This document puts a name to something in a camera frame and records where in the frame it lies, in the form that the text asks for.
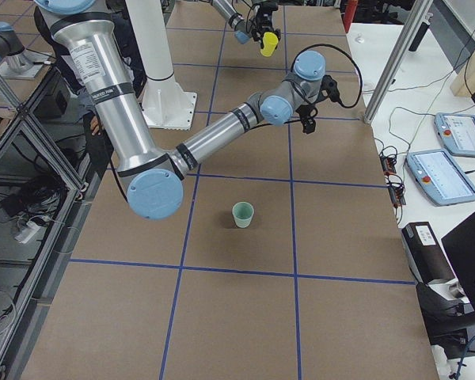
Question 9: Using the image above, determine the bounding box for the far blue teach pendant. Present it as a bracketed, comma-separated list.
[435, 112, 475, 158]

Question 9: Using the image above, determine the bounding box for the yellow plastic cup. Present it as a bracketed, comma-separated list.
[260, 32, 279, 57]

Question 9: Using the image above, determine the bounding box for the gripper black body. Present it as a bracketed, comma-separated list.
[296, 74, 340, 119]
[251, 1, 280, 42]

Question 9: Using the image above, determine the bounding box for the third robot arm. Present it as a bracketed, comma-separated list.
[0, 21, 32, 73]

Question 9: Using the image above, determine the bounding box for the aluminium frame post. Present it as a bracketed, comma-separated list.
[363, 0, 433, 124]

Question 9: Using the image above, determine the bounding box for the orange cable adapter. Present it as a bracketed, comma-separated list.
[380, 155, 397, 176]

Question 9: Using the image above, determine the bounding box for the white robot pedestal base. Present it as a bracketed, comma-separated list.
[126, 0, 197, 130]

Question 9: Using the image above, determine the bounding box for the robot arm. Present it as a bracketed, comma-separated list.
[207, 0, 281, 47]
[38, 1, 326, 220]

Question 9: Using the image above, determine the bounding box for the green plastic cup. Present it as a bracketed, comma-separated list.
[232, 201, 254, 228]

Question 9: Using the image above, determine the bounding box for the brown paper table mat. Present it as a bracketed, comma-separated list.
[13, 3, 444, 380]

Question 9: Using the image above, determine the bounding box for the black printer box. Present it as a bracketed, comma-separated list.
[401, 222, 456, 291]

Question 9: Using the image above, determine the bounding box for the white power strip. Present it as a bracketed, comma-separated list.
[14, 221, 40, 244]

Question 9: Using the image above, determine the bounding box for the near blue teach pendant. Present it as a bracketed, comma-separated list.
[406, 149, 475, 206]

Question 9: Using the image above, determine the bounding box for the blue teach pendant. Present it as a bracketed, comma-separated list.
[406, 149, 475, 206]
[435, 112, 475, 158]

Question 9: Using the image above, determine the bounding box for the black monitor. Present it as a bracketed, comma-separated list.
[442, 212, 475, 309]

